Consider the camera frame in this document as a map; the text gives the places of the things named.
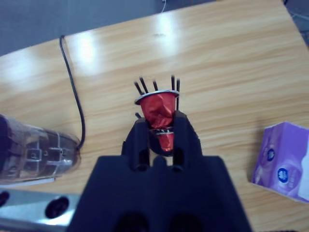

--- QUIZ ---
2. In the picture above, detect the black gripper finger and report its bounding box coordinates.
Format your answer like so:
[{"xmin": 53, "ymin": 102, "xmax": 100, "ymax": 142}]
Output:
[
  {"xmin": 171, "ymin": 110, "xmax": 203, "ymax": 171},
  {"xmin": 121, "ymin": 117, "xmax": 153, "ymax": 173}
]

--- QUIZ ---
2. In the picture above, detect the black capsule holder with rods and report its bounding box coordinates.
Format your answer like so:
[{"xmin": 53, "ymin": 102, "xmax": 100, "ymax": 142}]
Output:
[{"xmin": 134, "ymin": 75, "xmax": 182, "ymax": 158}]

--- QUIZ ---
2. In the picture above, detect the purple tissue box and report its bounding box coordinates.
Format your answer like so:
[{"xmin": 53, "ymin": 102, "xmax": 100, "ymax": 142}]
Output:
[{"xmin": 250, "ymin": 120, "xmax": 309, "ymax": 203}]

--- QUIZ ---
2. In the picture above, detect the clear water tank black lid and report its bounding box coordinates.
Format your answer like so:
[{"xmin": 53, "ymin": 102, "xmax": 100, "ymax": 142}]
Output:
[{"xmin": 0, "ymin": 114, "xmax": 82, "ymax": 186}]

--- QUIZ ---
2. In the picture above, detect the black machine power cable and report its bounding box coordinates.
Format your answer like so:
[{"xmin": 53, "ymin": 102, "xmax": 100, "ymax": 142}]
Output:
[{"xmin": 59, "ymin": 35, "xmax": 87, "ymax": 151}]

